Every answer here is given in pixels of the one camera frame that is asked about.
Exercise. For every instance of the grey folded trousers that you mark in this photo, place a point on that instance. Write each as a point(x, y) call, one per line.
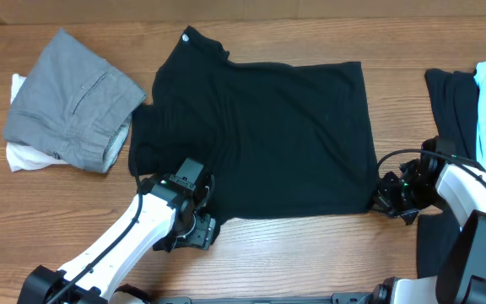
point(85, 102)

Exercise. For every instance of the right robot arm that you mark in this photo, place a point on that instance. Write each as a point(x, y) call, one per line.
point(439, 175)

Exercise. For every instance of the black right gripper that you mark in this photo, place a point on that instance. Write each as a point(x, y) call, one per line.
point(385, 201)

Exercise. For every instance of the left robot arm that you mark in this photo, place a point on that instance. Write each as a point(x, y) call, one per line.
point(166, 213)

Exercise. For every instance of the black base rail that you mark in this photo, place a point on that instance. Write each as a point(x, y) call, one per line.
point(243, 299)

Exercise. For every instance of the white folded cloth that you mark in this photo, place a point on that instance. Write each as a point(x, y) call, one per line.
point(28, 138)

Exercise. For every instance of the black t-shirt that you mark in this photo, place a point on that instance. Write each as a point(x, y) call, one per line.
point(281, 141)

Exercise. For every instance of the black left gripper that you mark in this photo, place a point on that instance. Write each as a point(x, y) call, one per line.
point(202, 233)

